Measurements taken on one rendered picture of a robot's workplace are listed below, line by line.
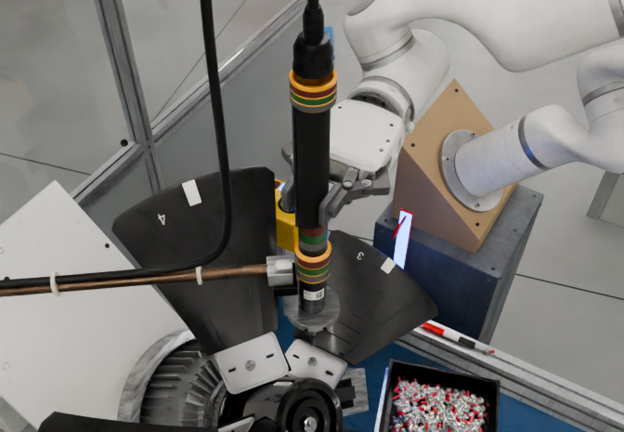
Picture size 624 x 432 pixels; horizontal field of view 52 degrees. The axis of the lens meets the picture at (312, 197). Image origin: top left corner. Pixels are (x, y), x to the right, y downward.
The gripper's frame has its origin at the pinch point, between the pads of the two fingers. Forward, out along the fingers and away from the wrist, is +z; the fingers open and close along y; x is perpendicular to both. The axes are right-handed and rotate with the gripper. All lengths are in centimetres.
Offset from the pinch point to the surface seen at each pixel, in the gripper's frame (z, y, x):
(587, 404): -35, -42, -67
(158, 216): 1.6, 22.3, -13.1
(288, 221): -32, 23, -46
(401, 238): -34, 0, -41
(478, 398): -27, -23, -69
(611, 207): -180, -43, -144
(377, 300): -16.0, -3.3, -36.2
